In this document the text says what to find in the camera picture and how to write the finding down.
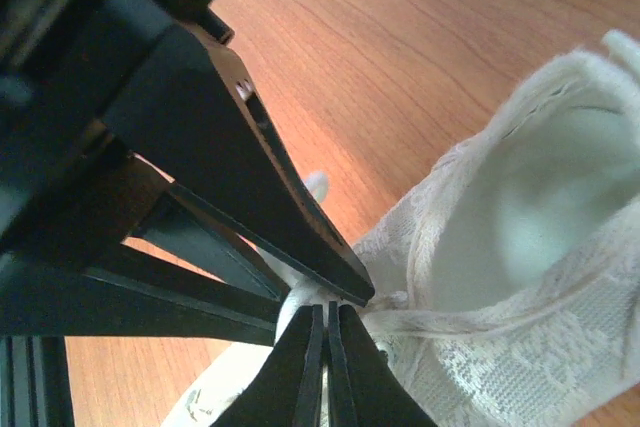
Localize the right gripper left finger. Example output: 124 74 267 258
213 305 325 427

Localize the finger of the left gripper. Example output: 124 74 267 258
103 25 375 306
1 181 288 345

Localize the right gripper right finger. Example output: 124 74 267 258
328 301 435 427

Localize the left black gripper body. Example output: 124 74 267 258
1 0 212 247

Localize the cream lace sneaker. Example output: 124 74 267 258
157 28 640 427

